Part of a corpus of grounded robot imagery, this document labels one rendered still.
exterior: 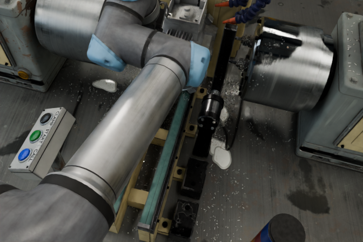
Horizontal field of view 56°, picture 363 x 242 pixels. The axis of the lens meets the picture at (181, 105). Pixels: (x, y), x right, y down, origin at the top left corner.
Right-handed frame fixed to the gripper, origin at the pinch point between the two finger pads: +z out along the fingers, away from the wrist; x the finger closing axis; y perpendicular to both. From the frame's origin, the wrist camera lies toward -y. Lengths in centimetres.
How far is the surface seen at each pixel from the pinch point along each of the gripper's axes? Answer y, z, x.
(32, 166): -36.5, -19.7, 14.6
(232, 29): 3.3, -16.2, -20.0
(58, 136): -29.8, -13.4, 13.4
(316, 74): 0.9, -3.2, -43.4
